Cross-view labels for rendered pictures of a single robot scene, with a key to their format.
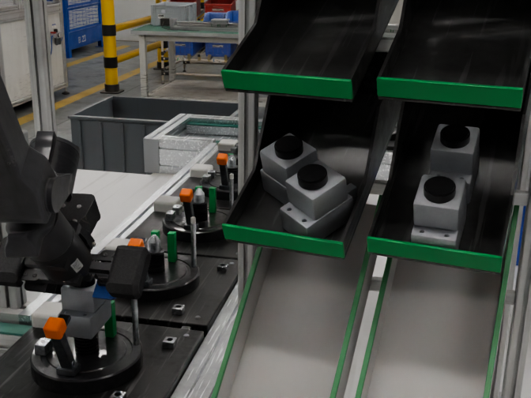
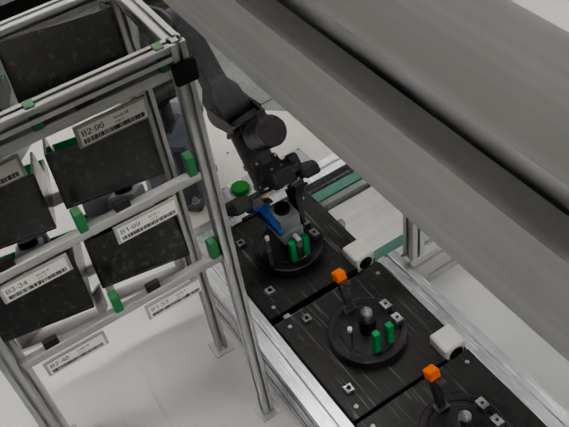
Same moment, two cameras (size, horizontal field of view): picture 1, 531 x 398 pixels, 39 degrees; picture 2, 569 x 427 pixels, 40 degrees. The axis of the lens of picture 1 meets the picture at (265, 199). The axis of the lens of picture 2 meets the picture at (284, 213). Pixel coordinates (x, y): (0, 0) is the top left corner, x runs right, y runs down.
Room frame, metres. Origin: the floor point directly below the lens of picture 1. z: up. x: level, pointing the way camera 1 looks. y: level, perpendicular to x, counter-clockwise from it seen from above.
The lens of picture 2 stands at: (1.65, -0.40, 2.13)
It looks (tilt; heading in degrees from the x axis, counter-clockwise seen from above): 46 degrees down; 142
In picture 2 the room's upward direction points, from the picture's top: 9 degrees counter-clockwise
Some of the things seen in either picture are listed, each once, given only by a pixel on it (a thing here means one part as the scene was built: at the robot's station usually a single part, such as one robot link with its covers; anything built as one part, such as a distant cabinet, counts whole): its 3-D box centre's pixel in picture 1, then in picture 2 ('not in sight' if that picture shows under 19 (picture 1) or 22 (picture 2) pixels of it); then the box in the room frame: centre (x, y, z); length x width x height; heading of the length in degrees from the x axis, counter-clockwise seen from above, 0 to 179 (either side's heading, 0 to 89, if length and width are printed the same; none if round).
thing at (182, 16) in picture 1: (174, 13); not in sight; (6.54, 0.79, 0.90); 0.40 x 0.30 x 0.17; 170
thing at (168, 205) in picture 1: (199, 208); (464, 425); (1.34, 0.12, 1.01); 0.24 x 0.24 x 0.13; 78
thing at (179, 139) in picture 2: not in sight; (172, 157); (0.44, 0.26, 0.96); 0.15 x 0.15 x 0.20; 33
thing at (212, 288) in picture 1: (155, 257); (367, 321); (1.10, 0.17, 1.01); 0.24 x 0.24 x 0.13; 78
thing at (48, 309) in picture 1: (53, 321); (358, 255); (0.96, 0.30, 0.97); 0.05 x 0.05 x 0.04; 78
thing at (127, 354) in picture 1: (87, 357); (288, 246); (0.85, 0.22, 0.98); 0.14 x 0.14 x 0.02
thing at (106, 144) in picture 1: (163, 137); not in sight; (2.98, 0.42, 0.73); 0.62 x 0.42 x 0.23; 78
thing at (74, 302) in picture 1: (88, 297); (286, 222); (0.86, 0.22, 1.06); 0.08 x 0.04 x 0.07; 169
